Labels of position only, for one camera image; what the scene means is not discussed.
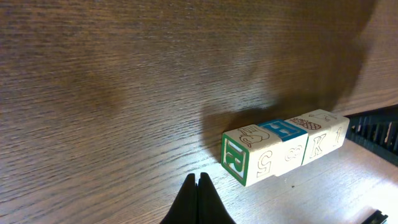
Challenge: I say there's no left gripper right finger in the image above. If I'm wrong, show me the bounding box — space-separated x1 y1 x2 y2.
197 172 236 224

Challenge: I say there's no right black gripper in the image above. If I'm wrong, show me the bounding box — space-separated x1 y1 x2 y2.
346 107 397 224

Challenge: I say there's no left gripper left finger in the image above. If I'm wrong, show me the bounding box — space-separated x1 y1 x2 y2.
160 174 197 224

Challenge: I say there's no wooden block red letter side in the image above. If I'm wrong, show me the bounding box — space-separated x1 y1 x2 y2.
221 124 282 187

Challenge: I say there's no wooden block red trim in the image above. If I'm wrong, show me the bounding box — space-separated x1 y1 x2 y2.
308 109 349 153

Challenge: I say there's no wooden block pineapple K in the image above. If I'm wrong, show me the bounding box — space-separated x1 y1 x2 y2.
287 114 330 166

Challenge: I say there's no wooden block blue H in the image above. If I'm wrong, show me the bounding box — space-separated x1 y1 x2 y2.
259 119 308 176

